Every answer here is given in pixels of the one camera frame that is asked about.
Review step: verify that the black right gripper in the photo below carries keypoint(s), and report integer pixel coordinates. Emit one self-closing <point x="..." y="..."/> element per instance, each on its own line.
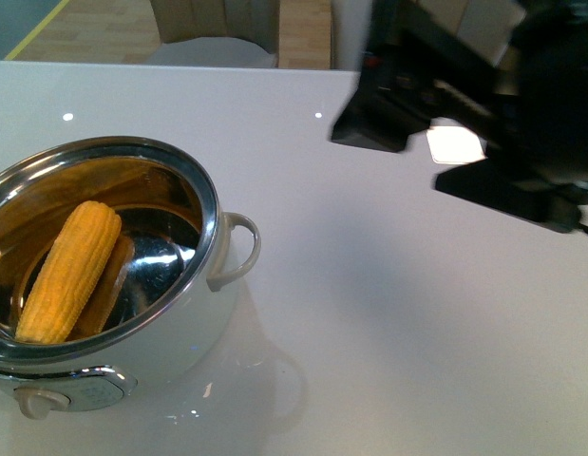
<point x="533" y="116"/>

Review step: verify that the yellow corn cob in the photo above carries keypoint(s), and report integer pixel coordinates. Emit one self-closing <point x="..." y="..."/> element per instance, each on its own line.
<point x="69" y="275"/>

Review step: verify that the white electric cooking pot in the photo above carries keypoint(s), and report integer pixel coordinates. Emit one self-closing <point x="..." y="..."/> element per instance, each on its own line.
<point x="165" y="295"/>

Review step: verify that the beige chair right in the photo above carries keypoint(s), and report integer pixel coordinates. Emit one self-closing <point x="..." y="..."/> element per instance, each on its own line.
<point x="483" y="25"/>

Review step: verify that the beige chair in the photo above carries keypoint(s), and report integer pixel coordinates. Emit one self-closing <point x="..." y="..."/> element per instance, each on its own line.
<point x="235" y="34"/>
<point x="483" y="25"/>

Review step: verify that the wooden panel between chairs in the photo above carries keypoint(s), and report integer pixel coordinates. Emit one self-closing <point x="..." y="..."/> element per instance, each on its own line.
<point x="305" y="34"/>

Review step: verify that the beige chair left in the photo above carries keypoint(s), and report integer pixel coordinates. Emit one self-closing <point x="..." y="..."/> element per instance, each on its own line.
<point x="235" y="34"/>

